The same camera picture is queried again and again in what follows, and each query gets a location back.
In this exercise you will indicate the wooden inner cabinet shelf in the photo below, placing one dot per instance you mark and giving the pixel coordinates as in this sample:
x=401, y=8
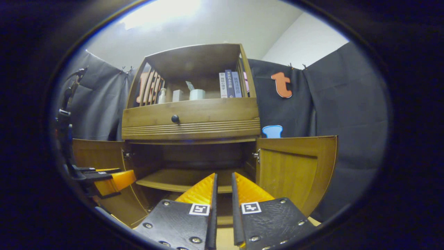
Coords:
x=173, y=180

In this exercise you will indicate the dark blue book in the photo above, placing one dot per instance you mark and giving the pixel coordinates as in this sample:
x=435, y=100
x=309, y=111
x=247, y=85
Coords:
x=229, y=85

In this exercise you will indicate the small white box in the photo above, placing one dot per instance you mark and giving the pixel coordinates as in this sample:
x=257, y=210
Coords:
x=177, y=96

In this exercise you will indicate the white pump bottle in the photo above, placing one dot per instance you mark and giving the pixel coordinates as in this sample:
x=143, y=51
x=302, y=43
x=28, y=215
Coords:
x=162, y=97

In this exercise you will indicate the wooden drawer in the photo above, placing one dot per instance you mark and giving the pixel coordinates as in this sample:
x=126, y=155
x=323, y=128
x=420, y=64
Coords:
x=215, y=113

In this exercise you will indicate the white cup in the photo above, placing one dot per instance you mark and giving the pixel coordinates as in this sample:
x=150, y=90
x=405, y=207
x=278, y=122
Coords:
x=197, y=95

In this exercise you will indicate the light blue book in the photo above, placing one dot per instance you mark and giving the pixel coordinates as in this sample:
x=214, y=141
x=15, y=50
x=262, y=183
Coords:
x=237, y=86

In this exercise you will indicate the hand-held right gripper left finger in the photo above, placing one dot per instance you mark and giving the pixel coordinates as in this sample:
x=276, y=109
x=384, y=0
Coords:
x=212, y=222

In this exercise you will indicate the white book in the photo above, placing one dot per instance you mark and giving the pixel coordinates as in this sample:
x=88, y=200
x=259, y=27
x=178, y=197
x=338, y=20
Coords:
x=222, y=86

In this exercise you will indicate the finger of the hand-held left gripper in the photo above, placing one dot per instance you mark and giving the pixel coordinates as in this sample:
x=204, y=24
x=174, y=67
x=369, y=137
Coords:
x=114, y=182
x=90, y=170

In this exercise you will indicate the wooden cabinet door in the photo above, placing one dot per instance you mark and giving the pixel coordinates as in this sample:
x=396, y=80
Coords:
x=295, y=173
x=97, y=156

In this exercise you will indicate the metal door hinge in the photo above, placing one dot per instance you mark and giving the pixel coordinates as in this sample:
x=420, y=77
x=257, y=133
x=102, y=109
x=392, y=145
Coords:
x=256, y=155
x=126, y=155

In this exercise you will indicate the black round drawer knob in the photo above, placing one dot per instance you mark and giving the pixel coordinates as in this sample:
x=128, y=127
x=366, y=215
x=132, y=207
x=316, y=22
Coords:
x=175, y=119

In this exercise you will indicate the wooden double-door shoe cabinet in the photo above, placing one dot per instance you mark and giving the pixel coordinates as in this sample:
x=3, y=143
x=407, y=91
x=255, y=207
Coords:
x=190, y=133

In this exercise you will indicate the black backdrop cloth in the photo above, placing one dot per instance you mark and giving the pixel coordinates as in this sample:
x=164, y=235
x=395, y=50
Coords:
x=347, y=121

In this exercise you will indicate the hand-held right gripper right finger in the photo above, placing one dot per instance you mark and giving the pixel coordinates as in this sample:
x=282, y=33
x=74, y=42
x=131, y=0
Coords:
x=236, y=222

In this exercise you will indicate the white tube in cup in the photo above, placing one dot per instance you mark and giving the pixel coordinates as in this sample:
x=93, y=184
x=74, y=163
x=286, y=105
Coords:
x=189, y=85

